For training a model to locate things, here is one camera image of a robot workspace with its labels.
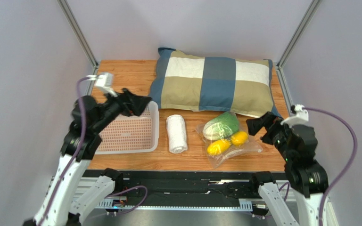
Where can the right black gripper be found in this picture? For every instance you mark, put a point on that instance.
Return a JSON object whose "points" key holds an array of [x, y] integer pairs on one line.
{"points": [[265, 125]]}

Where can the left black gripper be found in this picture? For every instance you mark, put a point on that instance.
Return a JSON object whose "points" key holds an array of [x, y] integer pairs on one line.
{"points": [[138, 103]]}

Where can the clear zip top bag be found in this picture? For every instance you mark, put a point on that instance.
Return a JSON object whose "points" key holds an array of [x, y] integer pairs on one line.
{"points": [[224, 138]]}

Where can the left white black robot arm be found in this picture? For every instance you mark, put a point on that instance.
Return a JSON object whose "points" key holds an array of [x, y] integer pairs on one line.
{"points": [[78, 149]]}

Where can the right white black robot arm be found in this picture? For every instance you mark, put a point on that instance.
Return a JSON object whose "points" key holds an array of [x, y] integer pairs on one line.
{"points": [[308, 180]]}

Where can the yellow fake lemon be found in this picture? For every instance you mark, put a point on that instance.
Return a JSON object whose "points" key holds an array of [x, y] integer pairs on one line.
{"points": [[239, 138]]}

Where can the green white fake cabbage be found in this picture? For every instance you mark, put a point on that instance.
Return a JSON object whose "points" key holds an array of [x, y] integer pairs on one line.
{"points": [[222, 126]]}

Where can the yellow fake corn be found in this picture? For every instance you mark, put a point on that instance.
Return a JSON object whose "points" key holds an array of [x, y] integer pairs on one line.
{"points": [[218, 147]]}

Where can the white perforated plastic basket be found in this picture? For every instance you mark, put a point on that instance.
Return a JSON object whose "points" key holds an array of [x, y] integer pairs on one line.
{"points": [[135, 134]]}

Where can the checkered blue beige pillow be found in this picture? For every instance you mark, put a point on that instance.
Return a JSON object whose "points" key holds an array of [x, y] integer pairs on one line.
{"points": [[188, 82]]}

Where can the rolled white towel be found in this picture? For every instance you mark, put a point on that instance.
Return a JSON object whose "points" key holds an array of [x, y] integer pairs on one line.
{"points": [[177, 136]]}

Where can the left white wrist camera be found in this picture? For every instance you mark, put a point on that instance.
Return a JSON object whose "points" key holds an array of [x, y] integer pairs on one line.
{"points": [[104, 82]]}

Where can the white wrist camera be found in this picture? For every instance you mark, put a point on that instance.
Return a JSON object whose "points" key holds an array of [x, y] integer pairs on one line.
{"points": [[299, 116], [104, 82]]}

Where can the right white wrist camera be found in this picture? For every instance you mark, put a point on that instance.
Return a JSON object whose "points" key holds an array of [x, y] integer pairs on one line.
{"points": [[299, 116]]}

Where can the right aluminium frame post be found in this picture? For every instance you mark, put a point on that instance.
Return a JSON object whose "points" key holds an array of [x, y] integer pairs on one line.
{"points": [[310, 12]]}

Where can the aluminium frame post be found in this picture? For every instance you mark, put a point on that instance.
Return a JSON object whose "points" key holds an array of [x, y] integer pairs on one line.
{"points": [[79, 34], [310, 12]]}

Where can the left aluminium frame post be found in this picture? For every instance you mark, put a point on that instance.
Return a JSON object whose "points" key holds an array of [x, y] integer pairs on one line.
{"points": [[79, 34]]}

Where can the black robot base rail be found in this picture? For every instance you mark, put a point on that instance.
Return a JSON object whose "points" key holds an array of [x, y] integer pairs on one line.
{"points": [[187, 190]]}

